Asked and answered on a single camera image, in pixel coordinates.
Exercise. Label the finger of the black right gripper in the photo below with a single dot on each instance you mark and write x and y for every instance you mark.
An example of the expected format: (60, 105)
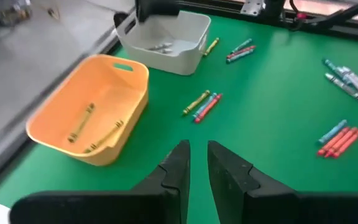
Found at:
(157, 9)

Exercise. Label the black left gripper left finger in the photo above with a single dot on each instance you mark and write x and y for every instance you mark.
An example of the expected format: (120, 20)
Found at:
(163, 180)

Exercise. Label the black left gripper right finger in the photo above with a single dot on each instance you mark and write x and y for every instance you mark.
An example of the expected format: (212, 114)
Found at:
(241, 193)

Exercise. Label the teal crayon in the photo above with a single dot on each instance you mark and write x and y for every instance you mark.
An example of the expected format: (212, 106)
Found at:
(241, 45)

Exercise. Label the orange crayon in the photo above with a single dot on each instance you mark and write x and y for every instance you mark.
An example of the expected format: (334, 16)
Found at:
(241, 52)
(334, 140)

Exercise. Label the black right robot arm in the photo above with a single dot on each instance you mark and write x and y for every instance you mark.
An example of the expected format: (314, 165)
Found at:
(275, 7)

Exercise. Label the orange-red crayons lower right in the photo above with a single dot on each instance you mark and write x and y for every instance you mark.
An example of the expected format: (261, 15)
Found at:
(342, 141)

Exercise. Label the grey plastic bin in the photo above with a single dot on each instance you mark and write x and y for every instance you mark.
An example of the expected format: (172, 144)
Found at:
(172, 62)

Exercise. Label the red crayon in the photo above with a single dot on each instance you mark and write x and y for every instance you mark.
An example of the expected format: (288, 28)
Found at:
(208, 108)

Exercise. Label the orange plastic bin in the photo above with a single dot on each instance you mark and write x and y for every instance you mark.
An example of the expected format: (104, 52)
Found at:
(73, 93)

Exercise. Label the silver mount plate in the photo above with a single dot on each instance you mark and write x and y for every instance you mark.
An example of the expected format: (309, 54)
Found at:
(253, 7)

